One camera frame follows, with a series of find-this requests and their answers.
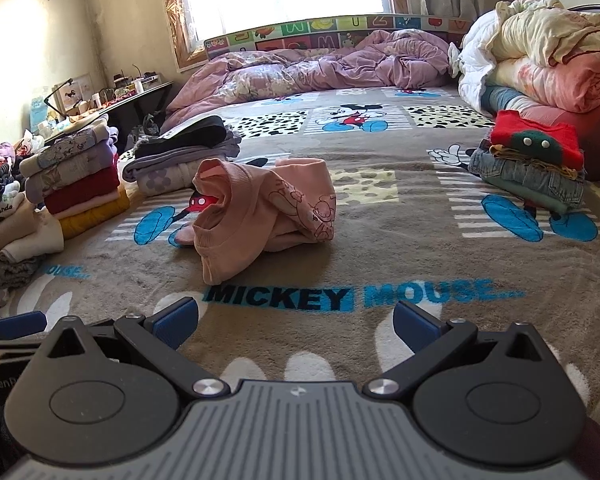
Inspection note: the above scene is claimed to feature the pink child sweatshirt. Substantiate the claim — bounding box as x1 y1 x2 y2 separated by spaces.
174 158 337 285

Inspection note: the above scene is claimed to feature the beige folded garment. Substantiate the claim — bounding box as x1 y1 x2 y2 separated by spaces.
0 198 65 263

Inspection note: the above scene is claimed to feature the grey Mickey Mouse blanket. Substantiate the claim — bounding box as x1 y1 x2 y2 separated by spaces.
0 89 600 424

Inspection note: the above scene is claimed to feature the mustard yellow folded garment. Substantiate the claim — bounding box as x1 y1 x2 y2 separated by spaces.
60 186 130 240

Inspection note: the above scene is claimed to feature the dark red folded garment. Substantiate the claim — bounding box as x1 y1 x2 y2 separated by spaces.
44 157 120 214

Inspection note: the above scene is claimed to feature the grey purple folded garment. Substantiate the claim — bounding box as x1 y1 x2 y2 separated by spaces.
122 130 242 182

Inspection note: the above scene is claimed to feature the teal folded garment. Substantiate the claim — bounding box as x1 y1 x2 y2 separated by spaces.
484 177 570 214

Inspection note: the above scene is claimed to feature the black folded garment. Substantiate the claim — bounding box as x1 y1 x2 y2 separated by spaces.
134 116 227 158

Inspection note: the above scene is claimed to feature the blue tissue pack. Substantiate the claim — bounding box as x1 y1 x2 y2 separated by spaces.
29 96 47 133

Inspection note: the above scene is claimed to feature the cluttered desk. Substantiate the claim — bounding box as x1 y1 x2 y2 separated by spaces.
38 73 173 142

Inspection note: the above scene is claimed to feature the red green knitted sweater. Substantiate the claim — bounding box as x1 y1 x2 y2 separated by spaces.
490 110 584 171

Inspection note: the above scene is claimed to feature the framed picture on desk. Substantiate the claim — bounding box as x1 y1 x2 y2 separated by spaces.
61 74 95 111

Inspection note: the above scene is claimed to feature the black desk lamp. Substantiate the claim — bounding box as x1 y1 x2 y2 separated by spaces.
43 78 73 119

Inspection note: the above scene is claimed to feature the purple floral duvet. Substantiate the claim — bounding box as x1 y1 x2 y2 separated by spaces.
161 28 450 132

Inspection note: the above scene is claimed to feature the cream and pink quilt pile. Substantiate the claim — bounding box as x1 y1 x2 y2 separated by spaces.
449 0 600 180

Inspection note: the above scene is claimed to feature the colourful alphabet headboard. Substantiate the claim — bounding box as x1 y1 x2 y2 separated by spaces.
204 14 471 60

